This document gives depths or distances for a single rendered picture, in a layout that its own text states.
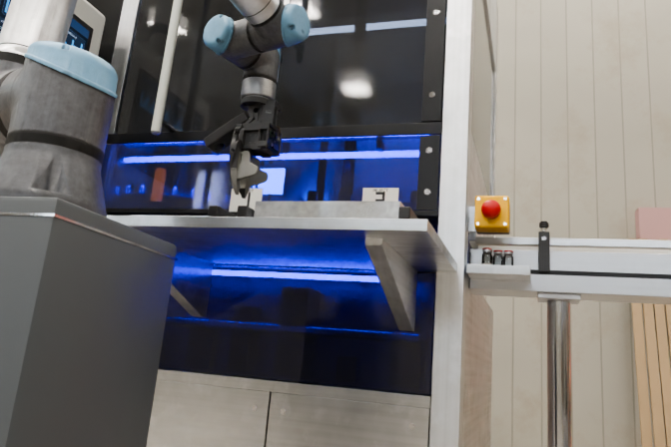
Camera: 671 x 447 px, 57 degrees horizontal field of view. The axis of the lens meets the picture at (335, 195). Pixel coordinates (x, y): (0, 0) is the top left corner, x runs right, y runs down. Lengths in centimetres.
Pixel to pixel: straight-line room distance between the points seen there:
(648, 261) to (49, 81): 120
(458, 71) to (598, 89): 392
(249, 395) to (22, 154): 84
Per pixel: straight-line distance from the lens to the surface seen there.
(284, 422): 144
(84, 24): 185
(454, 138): 144
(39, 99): 84
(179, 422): 155
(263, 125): 131
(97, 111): 85
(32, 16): 103
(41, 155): 81
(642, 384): 460
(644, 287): 147
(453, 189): 140
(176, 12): 179
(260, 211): 109
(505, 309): 486
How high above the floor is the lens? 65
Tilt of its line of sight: 15 degrees up
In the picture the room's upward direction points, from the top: 5 degrees clockwise
